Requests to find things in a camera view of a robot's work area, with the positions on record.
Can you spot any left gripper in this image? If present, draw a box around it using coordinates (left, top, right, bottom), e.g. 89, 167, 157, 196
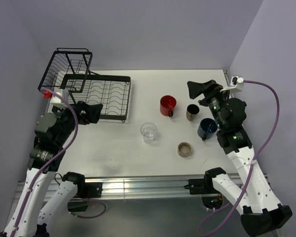
56, 100, 103, 145

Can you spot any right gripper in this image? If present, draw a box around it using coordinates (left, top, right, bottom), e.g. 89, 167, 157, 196
187, 79, 232, 129

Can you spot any brown ribbed mug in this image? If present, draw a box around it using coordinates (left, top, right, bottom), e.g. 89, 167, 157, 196
186, 104, 200, 121

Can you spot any red ceramic mug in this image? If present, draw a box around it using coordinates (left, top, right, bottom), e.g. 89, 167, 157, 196
160, 95, 177, 118

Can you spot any clear glass tumbler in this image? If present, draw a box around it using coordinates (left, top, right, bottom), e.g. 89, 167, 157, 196
140, 122, 157, 143

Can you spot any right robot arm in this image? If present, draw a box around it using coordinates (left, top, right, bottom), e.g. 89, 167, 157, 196
185, 76, 293, 237

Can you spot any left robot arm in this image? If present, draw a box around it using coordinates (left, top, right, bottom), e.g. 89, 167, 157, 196
0, 101, 103, 237

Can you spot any dark blue mug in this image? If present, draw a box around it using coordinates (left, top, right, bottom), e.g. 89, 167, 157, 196
197, 118, 218, 141

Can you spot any small beige stone bowl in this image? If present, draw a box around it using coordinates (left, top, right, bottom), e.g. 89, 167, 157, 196
177, 142, 192, 158

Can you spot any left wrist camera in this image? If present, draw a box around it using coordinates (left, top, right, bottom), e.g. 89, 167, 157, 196
42, 88, 69, 109

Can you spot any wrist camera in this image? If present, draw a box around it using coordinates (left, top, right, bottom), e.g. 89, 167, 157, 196
220, 76, 244, 93
42, 88, 69, 109

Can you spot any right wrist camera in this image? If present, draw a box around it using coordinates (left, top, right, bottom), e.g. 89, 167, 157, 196
220, 76, 244, 93

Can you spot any black wire dish rack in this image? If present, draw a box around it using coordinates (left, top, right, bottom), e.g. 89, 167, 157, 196
38, 48, 131, 122

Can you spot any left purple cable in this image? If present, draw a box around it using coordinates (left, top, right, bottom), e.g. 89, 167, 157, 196
9, 87, 107, 234

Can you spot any purple cable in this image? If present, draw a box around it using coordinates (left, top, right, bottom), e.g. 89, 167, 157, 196
197, 80, 280, 237
9, 87, 107, 234

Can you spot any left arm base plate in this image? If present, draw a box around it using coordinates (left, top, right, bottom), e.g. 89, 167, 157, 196
82, 182, 103, 199

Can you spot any aluminium mounting rail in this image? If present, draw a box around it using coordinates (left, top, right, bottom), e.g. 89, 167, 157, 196
13, 175, 204, 202

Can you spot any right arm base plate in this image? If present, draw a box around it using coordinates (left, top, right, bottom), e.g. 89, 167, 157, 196
184, 178, 216, 195

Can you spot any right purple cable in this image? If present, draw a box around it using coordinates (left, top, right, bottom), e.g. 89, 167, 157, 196
197, 80, 280, 237

